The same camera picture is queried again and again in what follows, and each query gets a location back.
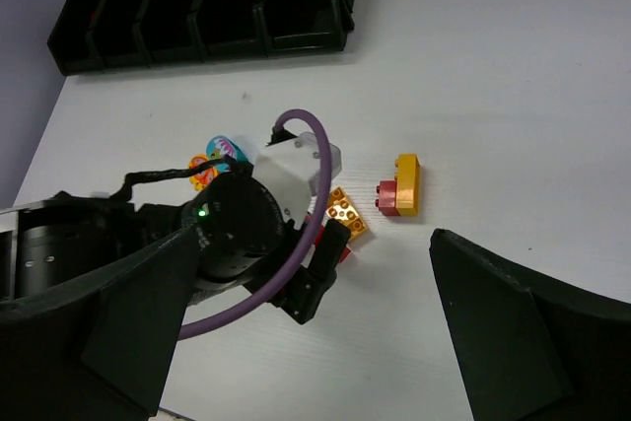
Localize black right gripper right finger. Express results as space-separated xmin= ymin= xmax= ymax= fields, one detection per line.
xmin=430 ymin=229 xmax=630 ymax=420

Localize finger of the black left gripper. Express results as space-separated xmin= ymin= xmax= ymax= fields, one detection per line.
xmin=273 ymin=220 xmax=351 ymax=324

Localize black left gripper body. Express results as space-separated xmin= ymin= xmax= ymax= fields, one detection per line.
xmin=181 ymin=172 xmax=306 ymax=301

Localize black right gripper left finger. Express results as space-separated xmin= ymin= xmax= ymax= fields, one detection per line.
xmin=1 ymin=230 xmax=198 ymax=420

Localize red small lego brick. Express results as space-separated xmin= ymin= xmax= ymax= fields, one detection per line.
xmin=375 ymin=179 xmax=399 ymax=217

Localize yellow long lego brick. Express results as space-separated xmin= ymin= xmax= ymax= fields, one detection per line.
xmin=394 ymin=154 xmax=422 ymax=217

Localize orange butterfly lego block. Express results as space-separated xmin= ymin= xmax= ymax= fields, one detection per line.
xmin=188 ymin=155 xmax=219 ymax=192

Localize teal flower lego block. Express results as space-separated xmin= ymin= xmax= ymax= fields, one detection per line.
xmin=206 ymin=135 xmax=248 ymax=162

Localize orange flat lego plate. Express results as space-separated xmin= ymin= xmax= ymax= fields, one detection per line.
xmin=325 ymin=186 xmax=371 ymax=248

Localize black divided bin row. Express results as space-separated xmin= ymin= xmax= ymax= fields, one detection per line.
xmin=47 ymin=0 xmax=355 ymax=76

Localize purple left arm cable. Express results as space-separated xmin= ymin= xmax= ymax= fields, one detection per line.
xmin=176 ymin=107 xmax=332 ymax=341

